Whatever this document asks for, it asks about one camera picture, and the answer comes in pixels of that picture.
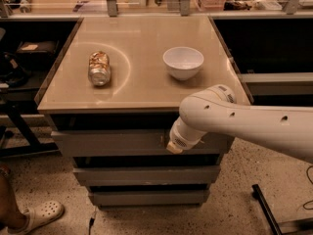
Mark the person's bare leg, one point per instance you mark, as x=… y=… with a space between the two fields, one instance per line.
x=10 y=214

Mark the black case on shelf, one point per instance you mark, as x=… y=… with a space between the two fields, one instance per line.
x=37 y=56

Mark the padded gripper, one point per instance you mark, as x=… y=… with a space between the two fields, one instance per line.
x=177 y=142

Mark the crushed metal can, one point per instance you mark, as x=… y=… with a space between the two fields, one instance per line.
x=99 y=69

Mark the grey bottom drawer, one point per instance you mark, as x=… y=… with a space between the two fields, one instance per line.
x=149 y=198

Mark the grey top drawer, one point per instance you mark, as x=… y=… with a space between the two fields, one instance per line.
x=99 y=143

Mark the grey drawer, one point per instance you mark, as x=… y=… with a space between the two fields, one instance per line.
x=149 y=198
x=149 y=175
x=99 y=143

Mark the white clog shoe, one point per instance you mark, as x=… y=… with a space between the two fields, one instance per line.
x=33 y=218

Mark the white bowl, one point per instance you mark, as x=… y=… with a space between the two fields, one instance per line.
x=183 y=63

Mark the grey middle drawer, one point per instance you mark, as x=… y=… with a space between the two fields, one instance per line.
x=149 y=175

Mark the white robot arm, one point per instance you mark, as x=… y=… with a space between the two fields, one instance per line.
x=288 y=130

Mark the grey cabinet with beige top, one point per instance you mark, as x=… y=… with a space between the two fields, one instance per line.
x=141 y=93

